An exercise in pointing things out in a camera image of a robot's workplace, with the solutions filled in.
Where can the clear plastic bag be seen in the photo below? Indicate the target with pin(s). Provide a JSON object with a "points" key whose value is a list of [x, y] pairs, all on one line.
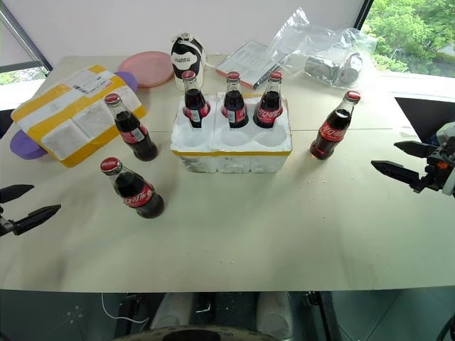
{"points": [[302, 39]]}

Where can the white foam bottle holder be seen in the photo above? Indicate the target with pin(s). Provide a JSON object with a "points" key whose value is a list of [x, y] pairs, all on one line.
{"points": [[199, 161]]}

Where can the yellow taped white package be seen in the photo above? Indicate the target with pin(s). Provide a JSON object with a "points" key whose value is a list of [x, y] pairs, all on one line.
{"points": [[81, 120]]}

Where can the silver cylinder in plastic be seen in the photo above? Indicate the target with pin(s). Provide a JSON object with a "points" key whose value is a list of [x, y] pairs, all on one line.
{"points": [[327, 67]]}

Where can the pink edged printed booklet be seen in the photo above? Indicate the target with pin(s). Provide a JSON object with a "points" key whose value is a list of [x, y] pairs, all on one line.
{"points": [[245, 62]]}

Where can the grey rounded cylinder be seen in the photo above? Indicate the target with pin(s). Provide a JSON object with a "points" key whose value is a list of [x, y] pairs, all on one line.
{"points": [[172, 309], [274, 314]]}

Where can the dark window frame bar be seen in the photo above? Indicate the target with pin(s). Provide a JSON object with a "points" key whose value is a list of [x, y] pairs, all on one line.
{"points": [[26, 33]]}

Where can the purple plastic tray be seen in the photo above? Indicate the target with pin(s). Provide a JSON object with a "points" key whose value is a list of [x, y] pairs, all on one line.
{"points": [[23, 147]]}

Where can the black flat panel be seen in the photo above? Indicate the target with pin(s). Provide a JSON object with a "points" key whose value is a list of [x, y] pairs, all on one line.
{"points": [[419, 113]]}

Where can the cola glass bottle red cap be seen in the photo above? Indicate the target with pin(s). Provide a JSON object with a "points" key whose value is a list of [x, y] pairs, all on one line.
{"points": [[133, 133], [235, 106], [136, 197], [269, 110], [328, 136], [195, 103]]}

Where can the pink round plate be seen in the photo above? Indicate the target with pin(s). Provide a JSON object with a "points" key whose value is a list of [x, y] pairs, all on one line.
{"points": [[149, 65]]}

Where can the black and white pouch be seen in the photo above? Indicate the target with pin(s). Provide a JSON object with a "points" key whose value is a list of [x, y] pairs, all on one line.
{"points": [[186, 60]]}

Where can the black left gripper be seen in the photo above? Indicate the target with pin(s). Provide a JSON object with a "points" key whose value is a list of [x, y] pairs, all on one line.
{"points": [[4, 227]]}

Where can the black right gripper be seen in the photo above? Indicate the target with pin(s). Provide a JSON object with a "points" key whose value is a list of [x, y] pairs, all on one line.
{"points": [[434, 175]]}

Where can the black table leg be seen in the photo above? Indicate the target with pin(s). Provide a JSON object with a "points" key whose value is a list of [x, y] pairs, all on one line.
{"points": [[325, 316]]}

